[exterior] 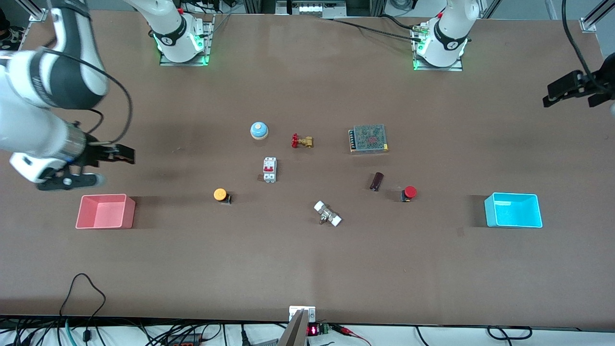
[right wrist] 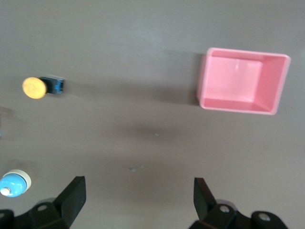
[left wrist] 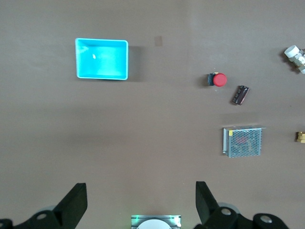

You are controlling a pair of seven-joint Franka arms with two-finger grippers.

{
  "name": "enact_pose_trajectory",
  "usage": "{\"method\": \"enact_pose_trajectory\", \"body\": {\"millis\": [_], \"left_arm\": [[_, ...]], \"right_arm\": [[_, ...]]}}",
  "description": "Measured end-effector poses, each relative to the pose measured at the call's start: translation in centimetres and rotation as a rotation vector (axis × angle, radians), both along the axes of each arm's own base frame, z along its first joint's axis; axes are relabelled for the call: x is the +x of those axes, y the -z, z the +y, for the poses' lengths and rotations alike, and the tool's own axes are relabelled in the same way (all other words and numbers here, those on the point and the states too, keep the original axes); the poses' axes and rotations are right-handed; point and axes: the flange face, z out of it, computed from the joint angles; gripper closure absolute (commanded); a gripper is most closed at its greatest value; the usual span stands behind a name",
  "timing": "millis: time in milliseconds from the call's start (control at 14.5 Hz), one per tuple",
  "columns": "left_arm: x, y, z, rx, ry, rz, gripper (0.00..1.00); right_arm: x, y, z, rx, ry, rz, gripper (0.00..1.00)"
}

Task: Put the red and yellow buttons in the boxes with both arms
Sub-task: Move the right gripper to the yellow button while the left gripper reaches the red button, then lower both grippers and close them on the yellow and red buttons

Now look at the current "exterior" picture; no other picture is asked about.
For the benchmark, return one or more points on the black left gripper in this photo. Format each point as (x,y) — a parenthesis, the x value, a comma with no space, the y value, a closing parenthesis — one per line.
(597,82)

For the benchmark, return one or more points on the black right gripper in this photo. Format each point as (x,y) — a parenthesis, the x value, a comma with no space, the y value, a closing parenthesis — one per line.
(93,155)

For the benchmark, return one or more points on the yellow push button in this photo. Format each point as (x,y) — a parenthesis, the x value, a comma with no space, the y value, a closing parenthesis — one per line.
(220,194)

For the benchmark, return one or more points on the red push button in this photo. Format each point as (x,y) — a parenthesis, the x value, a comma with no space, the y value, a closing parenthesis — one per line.
(410,192)

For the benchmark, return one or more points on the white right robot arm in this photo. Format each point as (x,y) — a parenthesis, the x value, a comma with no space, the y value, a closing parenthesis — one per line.
(29,129)

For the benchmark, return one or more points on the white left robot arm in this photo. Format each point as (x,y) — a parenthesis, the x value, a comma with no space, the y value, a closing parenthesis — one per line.
(449,29)

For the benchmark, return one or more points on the pink plastic box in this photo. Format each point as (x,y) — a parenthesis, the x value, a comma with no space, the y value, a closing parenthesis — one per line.
(103,214)

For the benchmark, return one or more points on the cyan plastic box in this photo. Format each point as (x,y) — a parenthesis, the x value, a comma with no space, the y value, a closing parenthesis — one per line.
(514,214)

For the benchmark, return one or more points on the blue dome bell button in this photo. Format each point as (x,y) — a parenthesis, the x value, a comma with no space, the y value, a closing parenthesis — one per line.
(259,132)

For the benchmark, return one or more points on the white red circuit breaker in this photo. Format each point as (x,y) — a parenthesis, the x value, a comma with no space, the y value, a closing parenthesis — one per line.
(269,170)

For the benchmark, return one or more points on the black power strip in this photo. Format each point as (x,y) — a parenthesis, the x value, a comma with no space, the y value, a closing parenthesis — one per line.
(185,340)

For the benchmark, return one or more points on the metal mesh power supply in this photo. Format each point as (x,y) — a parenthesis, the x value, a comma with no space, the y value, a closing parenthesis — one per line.
(370,139)

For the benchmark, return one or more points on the dark brown capacitor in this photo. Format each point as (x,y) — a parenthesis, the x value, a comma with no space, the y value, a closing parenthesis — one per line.
(376,181)

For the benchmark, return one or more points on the white-ended metal valve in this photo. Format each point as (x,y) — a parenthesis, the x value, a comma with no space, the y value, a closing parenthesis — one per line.
(327,214)

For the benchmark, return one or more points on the grey white control device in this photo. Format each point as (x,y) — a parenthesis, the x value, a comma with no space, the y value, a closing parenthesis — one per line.
(307,8)

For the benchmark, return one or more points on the red LED display module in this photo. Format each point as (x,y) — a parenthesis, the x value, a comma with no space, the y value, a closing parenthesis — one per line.
(313,330)

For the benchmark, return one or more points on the red clip lead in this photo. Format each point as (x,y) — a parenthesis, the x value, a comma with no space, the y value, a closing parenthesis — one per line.
(346,330)

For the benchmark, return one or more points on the aluminium frame profile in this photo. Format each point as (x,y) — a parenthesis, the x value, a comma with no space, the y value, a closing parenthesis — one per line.
(38,12)
(593,21)

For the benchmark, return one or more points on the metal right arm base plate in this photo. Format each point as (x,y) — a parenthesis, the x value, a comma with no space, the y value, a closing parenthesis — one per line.
(168,60)

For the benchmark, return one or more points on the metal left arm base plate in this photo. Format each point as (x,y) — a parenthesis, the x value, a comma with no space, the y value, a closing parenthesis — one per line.
(456,67)

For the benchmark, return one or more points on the white camera bracket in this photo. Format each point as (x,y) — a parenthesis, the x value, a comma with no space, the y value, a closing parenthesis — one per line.
(294,312)

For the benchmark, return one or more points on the grey camera pole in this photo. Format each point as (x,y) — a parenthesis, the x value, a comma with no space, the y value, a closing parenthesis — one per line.
(294,334)

